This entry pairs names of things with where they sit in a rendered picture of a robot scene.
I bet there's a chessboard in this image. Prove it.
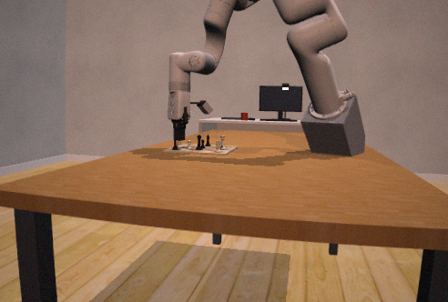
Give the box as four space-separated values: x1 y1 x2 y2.
163 144 239 156

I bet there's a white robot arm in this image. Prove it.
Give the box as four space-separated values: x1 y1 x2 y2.
169 0 355 120

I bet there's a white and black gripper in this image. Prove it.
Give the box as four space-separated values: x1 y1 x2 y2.
168 90 190 141

